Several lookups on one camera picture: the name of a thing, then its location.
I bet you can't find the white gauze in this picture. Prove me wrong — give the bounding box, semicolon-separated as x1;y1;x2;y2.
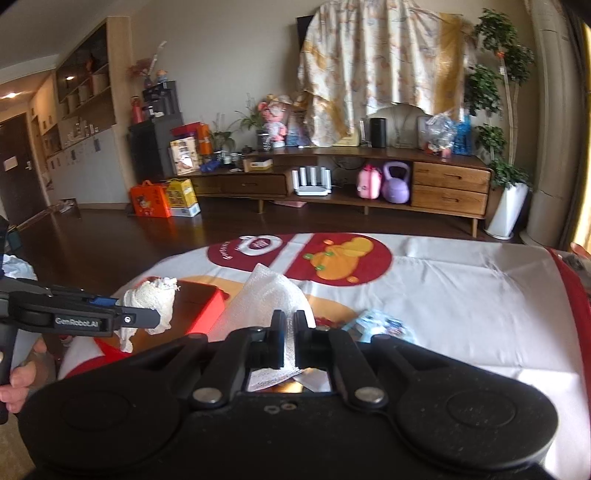
116;277;179;335

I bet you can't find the white paper tissue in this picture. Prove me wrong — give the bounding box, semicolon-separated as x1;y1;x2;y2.
207;264;331;393

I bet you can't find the blue printed face mask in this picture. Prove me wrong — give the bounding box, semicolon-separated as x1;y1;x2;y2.
342;309;416;344

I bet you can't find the person's left hand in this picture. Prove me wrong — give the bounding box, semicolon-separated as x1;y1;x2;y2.
0;337;56;414

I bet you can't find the red metal tin box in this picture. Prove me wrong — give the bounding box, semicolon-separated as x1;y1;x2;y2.
132;280;229;351

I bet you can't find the dark wooden door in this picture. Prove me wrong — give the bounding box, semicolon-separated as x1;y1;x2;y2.
0;113;47;226

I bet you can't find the orange gift bag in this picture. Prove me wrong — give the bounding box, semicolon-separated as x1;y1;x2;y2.
129;181;171;218

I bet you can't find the yellow carton box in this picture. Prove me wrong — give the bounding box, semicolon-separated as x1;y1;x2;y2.
165;179;200;218

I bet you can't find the black mini fridge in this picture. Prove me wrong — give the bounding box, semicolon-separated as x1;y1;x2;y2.
128;81;183;183

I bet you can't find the white wifi router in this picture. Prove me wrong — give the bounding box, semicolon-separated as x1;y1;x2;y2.
291;166;332;197

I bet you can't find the cartoon printed snack box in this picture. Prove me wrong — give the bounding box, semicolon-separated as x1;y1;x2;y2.
169;136;199;175

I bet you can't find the purple kettlebell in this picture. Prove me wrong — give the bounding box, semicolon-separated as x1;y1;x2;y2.
382;161;411;204

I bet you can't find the printed white red tablecloth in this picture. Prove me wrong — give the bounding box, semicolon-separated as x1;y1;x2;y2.
57;232;591;480

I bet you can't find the wooden TV cabinet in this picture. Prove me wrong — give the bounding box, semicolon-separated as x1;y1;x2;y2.
189;147;493;237

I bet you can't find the white plant pot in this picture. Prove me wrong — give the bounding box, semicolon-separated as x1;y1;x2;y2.
485;183;529;240

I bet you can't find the black cylindrical speaker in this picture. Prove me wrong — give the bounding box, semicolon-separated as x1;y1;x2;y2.
370;117;388;149

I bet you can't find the pink plush doll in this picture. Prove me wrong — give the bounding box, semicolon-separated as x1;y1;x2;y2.
257;94;293;149

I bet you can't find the clear plastic bag of items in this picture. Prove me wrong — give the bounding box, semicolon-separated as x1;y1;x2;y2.
417;113;473;159

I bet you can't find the floral cloth over TV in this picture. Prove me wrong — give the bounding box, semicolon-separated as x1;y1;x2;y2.
297;1;473;147

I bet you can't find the tall green potted tree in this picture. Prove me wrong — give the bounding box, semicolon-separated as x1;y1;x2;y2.
465;8;535;188

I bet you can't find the wooden wall shelf cabinet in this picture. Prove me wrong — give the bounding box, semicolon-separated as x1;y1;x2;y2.
29;17;136;209

